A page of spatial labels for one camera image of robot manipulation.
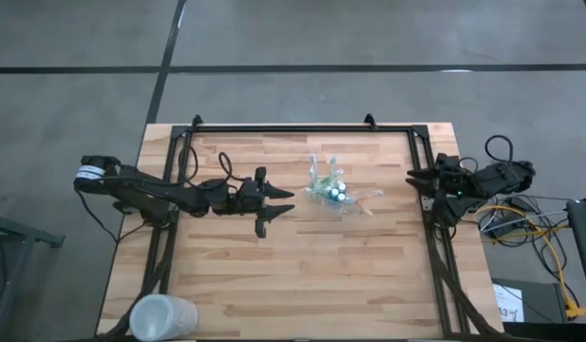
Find white paper sheet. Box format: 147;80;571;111
492;283;526;324

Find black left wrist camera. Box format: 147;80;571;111
237;180;259;205

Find yellow cable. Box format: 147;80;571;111
475;203;586;320

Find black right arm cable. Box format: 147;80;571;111
456;134;516;173

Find black floor case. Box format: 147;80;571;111
490;277;572;325

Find grey metal stand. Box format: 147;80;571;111
0;207;66;342

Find clear acrylic organizer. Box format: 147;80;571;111
301;151;385;219

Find black power adapter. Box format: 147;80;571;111
484;220;515;238

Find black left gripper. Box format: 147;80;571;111
207;165;296;239

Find black aluminium table frame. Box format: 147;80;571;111
95;122;510;342

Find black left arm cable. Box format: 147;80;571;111
177;144;241;192

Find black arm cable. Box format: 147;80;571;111
177;144;241;192
456;134;516;173

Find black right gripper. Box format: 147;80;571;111
405;163;470;203

